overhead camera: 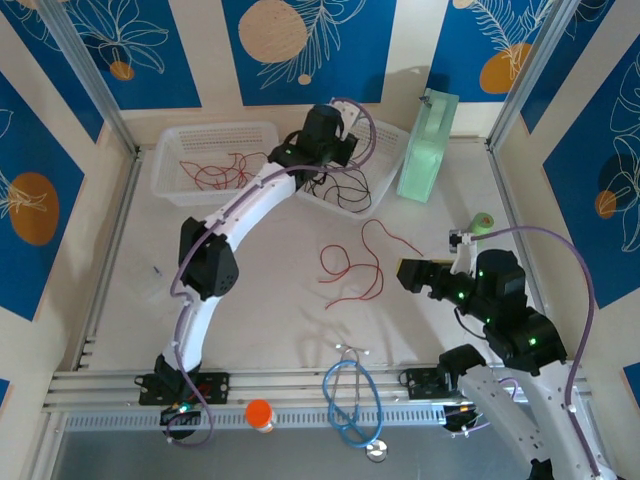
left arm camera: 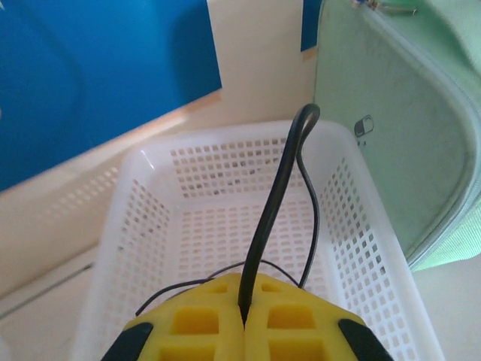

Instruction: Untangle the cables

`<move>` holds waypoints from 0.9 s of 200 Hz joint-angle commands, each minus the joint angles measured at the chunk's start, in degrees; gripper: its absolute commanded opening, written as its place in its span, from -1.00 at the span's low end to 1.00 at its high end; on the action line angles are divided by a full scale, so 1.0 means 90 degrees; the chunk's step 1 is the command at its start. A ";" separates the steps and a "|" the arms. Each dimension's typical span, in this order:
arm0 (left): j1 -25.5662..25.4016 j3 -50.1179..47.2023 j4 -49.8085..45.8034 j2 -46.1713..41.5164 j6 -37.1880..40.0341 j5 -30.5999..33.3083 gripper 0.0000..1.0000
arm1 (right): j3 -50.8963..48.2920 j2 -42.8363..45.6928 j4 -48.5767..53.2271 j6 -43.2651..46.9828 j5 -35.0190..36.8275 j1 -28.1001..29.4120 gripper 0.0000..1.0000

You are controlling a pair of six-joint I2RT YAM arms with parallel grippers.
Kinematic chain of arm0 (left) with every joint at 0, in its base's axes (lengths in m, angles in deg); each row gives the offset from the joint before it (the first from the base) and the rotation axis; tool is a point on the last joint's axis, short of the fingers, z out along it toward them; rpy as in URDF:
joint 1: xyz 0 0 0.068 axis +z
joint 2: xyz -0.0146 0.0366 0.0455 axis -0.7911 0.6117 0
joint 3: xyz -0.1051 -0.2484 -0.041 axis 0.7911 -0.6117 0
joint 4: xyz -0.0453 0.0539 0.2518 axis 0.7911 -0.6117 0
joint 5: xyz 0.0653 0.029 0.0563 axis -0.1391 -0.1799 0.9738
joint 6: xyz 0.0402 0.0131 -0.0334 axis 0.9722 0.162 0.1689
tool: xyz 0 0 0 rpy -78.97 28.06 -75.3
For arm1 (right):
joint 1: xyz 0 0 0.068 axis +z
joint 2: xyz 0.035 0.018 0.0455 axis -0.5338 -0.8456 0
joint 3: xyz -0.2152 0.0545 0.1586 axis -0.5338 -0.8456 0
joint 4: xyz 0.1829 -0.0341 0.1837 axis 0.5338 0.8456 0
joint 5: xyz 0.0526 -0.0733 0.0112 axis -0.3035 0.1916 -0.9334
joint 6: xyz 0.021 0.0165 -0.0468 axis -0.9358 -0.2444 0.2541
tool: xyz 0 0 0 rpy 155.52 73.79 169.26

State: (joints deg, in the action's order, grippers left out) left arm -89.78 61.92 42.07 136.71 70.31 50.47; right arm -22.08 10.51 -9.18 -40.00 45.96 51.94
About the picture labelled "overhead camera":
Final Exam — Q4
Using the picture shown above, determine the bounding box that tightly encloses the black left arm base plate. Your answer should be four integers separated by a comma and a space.
137, 370, 232, 406

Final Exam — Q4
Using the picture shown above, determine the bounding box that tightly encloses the thin black cable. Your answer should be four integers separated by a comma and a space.
324, 169, 375, 214
303, 169, 332, 201
322, 174, 369, 214

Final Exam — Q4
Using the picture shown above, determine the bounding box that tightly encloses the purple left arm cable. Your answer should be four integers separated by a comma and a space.
164, 97, 377, 451

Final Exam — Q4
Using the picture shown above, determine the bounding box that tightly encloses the orange capped bottle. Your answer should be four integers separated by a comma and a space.
244, 398, 276, 434

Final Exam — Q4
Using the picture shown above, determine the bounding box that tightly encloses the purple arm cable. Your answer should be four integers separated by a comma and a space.
164, 97, 377, 451
444, 225, 604, 480

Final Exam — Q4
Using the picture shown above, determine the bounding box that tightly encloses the black controller box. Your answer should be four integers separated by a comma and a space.
159, 403, 204, 427
442, 402, 494, 436

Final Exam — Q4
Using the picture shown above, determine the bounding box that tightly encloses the grey metal panel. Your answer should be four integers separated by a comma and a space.
47, 428, 531, 480

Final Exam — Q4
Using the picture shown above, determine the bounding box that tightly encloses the aluminium side rail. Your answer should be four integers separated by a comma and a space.
72, 149, 146, 374
487, 144, 529, 254

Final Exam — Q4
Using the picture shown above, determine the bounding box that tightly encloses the blue stethoscope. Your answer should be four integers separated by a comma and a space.
322, 343, 390, 462

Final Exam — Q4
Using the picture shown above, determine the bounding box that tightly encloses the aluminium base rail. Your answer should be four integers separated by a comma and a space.
42, 367, 601, 416

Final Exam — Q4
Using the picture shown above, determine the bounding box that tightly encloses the white plastic mesh basket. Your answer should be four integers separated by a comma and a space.
149, 121, 280, 207
294, 117, 412, 221

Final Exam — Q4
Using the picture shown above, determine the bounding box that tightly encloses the grey slotted cable duct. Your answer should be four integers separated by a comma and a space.
62, 403, 449, 432

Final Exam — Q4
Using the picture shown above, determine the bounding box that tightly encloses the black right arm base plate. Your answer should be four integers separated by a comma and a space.
399, 366, 451, 401

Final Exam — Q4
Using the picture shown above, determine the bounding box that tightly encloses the aluminium frame post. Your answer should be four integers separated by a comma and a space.
487, 0, 576, 151
37, 0, 144, 159

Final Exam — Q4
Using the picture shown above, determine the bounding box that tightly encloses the mint green zip pouch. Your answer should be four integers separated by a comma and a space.
396, 88, 460, 204

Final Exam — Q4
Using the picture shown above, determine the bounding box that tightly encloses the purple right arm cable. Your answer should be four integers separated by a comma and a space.
444, 225, 604, 480

